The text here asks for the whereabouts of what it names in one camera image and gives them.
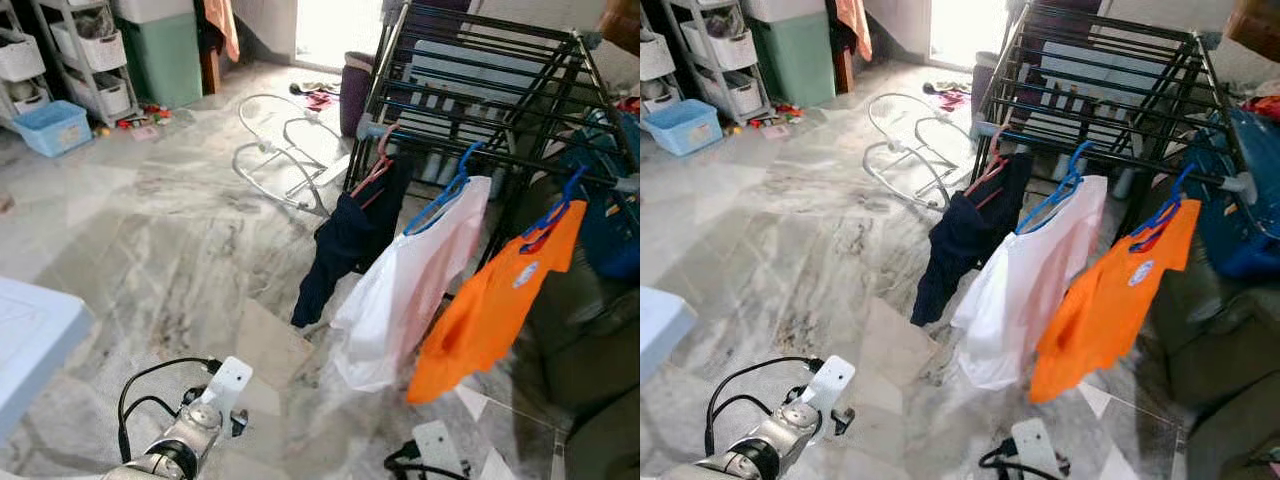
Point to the navy blue garment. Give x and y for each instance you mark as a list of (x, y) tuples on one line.
[(345, 240), (965, 240)]

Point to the reddish pink plastic hanger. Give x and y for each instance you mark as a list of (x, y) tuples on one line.
[(992, 165), (378, 165)]

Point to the blue plastic clothes hanger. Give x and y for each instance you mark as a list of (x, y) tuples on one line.
[(550, 215), (450, 195), (1165, 215), (1065, 195)]

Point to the white folding table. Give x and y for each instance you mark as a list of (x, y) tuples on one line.
[(662, 330), (30, 340)]

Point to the white t-shirt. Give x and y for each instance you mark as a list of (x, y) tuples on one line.
[(1020, 290), (400, 290)]

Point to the dark green leather sofa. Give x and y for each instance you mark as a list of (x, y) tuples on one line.
[(1210, 360), (590, 360)]

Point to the orange t-shirt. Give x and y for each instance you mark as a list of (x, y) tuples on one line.
[(1110, 310), (490, 310)]

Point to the dark blue suitcase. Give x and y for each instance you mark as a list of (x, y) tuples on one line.
[(615, 210), (1240, 200)]

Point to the light blue plastic bin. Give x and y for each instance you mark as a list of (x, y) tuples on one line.
[(685, 128), (52, 130)]

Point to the dark purple bin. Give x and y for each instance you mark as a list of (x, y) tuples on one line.
[(355, 90), (985, 80)]

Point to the green bin with white lid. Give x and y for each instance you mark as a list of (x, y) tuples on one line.
[(160, 55), (795, 55)]

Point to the white plastic drawer rack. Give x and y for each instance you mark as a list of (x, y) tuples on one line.
[(95, 50), (18, 60), (730, 50), (655, 55)]

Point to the orange hanging cloth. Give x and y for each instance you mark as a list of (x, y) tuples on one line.
[(855, 25), (222, 25)]

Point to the black metal drying rack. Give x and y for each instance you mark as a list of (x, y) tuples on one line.
[(1100, 90), (480, 90)]

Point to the orange brown cushion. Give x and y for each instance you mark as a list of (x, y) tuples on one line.
[(622, 25), (1258, 25)]

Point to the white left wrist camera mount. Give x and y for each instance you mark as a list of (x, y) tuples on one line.
[(830, 385), (228, 385)]

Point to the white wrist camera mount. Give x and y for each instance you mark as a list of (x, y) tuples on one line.
[(830, 385), (438, 450), (228, 385), (1035, 448)]

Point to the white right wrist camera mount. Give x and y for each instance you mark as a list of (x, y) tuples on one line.
[(438, 450), (1035, 448)]

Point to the white metal baby bouncer frame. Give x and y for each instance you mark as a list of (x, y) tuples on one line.
[(325, 205), (945, 200)]

